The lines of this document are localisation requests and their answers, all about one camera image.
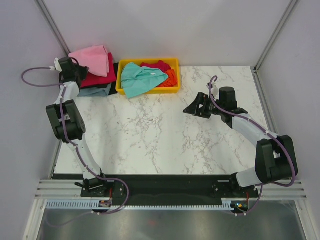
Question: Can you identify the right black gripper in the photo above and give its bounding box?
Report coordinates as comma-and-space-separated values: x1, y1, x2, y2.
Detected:
183, 92, 225, 120

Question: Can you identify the pink t shirt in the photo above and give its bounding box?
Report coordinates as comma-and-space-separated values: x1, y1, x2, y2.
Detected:
68, 45, 110, 77

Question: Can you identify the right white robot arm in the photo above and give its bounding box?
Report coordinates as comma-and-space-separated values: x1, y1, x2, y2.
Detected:
183, 87, 298, 197

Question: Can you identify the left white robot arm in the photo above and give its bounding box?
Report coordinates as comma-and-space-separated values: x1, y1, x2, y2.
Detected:
46, 57, 111, 198

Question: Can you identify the folded crimson t shirt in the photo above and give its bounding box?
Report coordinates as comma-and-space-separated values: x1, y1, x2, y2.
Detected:
81, 53, 118, 89

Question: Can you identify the yellow plastic bin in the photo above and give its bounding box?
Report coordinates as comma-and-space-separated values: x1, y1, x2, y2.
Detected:
115, 58, 181, 99

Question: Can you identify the folded grey blue t shirt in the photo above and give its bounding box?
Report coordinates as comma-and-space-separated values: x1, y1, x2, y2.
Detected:
77, 83, 112, 97

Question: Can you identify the orange t shirt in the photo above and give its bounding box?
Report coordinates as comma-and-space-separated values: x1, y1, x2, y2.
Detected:
157, 69, 178, 88

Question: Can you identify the folded black t shirt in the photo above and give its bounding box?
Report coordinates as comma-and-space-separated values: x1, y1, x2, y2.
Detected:
108, 62, 119, 96

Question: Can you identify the dark red t shirt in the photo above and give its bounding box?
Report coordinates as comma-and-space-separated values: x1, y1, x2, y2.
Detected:
140, 60, 172, 72

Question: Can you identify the teal t shirt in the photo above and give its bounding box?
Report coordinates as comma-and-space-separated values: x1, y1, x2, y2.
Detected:
120, 62, 168, 99

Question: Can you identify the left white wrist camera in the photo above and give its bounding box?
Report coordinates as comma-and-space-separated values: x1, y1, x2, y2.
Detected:
49, 57, 62, 73

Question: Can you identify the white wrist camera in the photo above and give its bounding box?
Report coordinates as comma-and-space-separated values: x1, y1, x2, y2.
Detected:
208, 84, 219, 97
49, 57, 62, 73

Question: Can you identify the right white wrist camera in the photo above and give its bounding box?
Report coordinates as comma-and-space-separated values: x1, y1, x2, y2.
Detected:
208, 84, 219, 97

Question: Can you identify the left aluminium frame post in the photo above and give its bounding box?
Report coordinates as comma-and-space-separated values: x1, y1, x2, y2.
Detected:
34, 0, 71, 56

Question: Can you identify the aluminium frame post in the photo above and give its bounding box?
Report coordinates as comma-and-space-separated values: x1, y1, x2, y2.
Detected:
34, 0, 71, 56
252, 0, 300, 74

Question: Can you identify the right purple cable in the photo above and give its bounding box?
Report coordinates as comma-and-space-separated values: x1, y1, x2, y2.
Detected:
208, 76, 298, 218

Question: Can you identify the white slotted cable duct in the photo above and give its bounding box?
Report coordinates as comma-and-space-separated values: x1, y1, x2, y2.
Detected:
45, 199, 234, 211

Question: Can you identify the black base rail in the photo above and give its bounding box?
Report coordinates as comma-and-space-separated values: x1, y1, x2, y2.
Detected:
53, 174, 259, 205

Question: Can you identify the right aluminium frame post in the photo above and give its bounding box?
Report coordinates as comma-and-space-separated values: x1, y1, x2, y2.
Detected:
252, 0, 300, 74

